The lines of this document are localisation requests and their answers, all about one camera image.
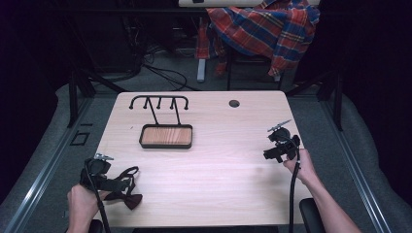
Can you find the black floor cables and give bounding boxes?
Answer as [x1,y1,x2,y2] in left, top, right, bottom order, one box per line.
[96,42,199,92]

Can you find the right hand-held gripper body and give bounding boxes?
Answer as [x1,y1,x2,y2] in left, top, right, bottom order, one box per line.
[266,118,301,162]

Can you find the person's left hand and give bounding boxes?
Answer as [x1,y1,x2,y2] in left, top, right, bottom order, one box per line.
[66,183,112,227]

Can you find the person's right hand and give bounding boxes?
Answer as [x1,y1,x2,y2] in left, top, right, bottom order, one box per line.
[283,148,320,186]

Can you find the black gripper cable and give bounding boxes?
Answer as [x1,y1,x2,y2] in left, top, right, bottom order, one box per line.
[85,159,113,233]
[278,134,302,233]

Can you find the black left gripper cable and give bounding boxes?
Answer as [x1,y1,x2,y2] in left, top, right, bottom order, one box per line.
[85,159,113,233]

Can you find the black metal stand frame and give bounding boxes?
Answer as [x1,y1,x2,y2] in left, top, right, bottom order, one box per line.
[285,68,345,132]
[66,68,128,129]

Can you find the metal floor rail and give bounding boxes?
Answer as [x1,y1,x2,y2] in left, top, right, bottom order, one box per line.
[319,96,394,233]
[2,96,95,233]

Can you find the black chair frame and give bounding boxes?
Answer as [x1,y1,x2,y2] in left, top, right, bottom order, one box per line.
[224,48,287,92]

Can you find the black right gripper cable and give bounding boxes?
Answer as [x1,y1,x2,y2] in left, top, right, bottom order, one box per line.
[278,134,302,233]

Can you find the black rack with wooden tray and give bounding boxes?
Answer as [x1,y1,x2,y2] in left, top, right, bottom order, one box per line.
[128,94,194,150]

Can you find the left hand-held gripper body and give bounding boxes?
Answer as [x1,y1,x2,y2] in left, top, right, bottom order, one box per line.
[79,152,124,192]

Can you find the dark brown bow tie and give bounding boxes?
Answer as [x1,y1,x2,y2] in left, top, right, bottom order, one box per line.
[103,165,144,211]

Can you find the red blue plaid cloth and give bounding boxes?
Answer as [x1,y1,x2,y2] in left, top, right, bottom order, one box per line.
[195,0,322,78]

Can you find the black chair armrest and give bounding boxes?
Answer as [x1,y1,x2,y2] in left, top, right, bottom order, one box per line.
[298,197,326,233]
[88,218,105,233]

